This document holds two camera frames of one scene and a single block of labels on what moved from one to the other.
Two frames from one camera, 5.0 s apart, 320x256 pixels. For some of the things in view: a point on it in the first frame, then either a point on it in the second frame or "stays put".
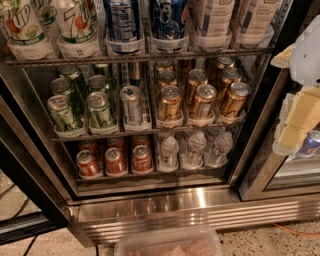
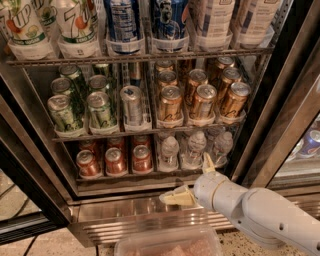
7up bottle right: (76, 24) stays put
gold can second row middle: (196, 78) stays put
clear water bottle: (168, 160) stays put
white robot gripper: (307, 55) → (207, 188)
